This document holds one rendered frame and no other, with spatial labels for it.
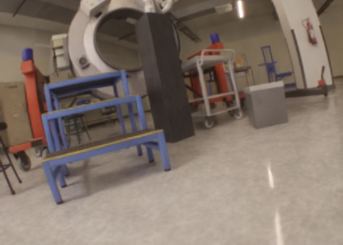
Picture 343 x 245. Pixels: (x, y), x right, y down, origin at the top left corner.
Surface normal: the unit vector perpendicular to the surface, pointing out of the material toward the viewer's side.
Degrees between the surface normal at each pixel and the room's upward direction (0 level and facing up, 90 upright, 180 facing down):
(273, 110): 90
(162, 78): 90
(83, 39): 90
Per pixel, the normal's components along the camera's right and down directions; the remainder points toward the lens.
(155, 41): 0.57, -0.06
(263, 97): -0.21, 0.11
